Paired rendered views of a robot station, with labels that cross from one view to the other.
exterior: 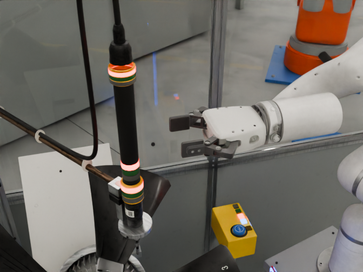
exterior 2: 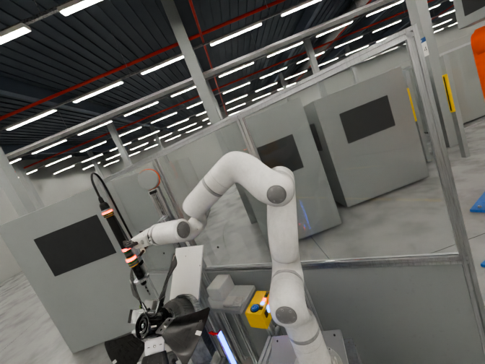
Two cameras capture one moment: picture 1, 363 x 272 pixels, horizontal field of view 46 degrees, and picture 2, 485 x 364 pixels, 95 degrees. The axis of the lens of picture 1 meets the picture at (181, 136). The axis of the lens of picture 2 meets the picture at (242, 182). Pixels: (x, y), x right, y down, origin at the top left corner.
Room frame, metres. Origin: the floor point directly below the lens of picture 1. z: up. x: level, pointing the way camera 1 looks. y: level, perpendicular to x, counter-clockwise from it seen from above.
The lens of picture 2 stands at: (0.40, -1.07, 1.87)
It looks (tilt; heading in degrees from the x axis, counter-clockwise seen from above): 9 degrees down; 48
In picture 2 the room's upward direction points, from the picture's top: 22 degrees counter-clockwise
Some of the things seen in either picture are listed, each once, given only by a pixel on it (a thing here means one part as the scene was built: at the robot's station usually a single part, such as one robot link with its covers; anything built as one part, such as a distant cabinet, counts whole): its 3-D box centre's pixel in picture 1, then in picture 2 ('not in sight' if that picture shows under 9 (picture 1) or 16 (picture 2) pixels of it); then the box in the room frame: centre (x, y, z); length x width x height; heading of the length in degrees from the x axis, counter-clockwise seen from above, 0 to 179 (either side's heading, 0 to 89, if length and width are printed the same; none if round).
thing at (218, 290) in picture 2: not in sight; (219, 287); (1.13, 0.43, 0.92); 0.17 x 0.16 x 0.11; 15
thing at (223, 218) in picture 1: (233, 231); (262, 309); (1.01, -0.17, 1.02); 0.16 x 0.10 x 0.11; 15
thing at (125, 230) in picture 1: (130, 207); (138, 269); (0.63, 0.10, 1.50); 0.09 x 0.07 x 0.10; 50
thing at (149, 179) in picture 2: not in sight; (149, 179); (1.08, 0.65, 1.88); 0.17 x 0.15 x 0.16; 105
